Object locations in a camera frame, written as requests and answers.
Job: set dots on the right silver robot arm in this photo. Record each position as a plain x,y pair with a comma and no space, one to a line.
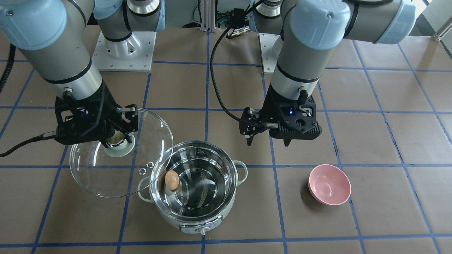
69,42

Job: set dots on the brown egg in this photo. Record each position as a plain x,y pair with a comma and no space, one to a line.
172,180

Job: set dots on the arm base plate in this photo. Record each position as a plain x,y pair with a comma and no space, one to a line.
133,54
270,47

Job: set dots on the aluminium frame post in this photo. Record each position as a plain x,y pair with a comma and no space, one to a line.
207,10

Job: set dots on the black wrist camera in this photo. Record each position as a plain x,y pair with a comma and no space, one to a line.
250,124
126,118

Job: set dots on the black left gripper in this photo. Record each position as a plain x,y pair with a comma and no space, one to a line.
271,103

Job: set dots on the pink bowl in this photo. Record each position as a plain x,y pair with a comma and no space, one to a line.
329,185

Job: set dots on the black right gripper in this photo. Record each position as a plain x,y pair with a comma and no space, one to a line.
106,100

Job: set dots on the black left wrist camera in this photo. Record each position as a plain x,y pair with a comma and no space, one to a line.
250,124

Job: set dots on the pale green cooking pot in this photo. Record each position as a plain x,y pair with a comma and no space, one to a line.
207,189

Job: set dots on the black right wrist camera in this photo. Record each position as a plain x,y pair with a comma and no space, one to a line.
126,118

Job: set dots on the glass pot lid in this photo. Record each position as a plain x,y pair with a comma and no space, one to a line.
124,169

